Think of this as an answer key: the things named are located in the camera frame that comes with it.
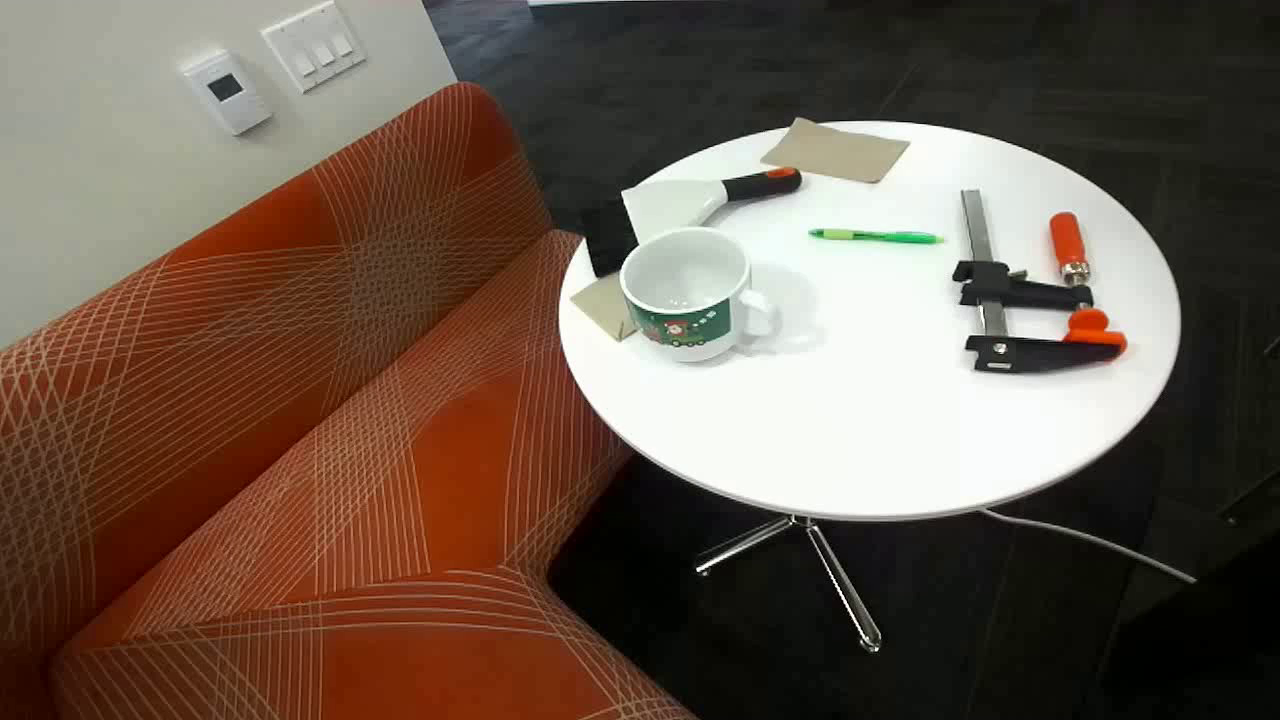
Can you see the white and green mug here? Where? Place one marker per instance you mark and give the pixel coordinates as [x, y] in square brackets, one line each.
[695, 296]

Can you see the tan sandpaper sheet near mug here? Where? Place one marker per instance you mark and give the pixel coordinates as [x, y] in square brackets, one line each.
[607, 307]

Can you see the black block on table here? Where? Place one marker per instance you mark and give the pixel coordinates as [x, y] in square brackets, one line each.
[608, 239]

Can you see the green pen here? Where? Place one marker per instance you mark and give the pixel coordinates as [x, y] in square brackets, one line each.
[875, 239]

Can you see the round white table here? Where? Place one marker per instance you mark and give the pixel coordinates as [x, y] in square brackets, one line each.
[866, 404]

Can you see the tan sandpaper sheet far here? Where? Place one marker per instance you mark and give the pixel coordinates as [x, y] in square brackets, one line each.
[837, 153]

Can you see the orange patterned sofa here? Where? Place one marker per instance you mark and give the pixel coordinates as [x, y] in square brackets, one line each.
[316, 460]

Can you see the orange black bar clamp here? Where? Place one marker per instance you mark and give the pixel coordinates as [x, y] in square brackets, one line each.
[988, 284]

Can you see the white light switch plate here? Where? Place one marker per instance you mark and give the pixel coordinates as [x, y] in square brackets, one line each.
[313, 44]

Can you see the white wall thermostat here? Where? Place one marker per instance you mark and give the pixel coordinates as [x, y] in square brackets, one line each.
[225, 95]

